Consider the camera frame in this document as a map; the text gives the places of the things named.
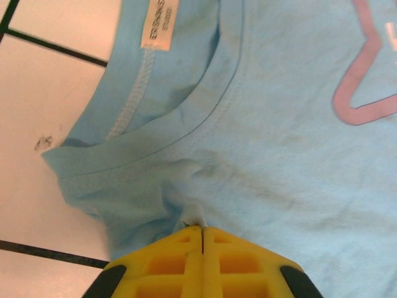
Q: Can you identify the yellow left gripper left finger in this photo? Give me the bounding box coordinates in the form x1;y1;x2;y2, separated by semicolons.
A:
82;225;205;298

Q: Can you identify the light blue printed t-shirt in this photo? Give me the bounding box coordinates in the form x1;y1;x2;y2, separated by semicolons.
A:
40;0;397;298

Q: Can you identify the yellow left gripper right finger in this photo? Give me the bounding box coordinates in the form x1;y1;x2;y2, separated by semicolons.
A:
203;225;323;298

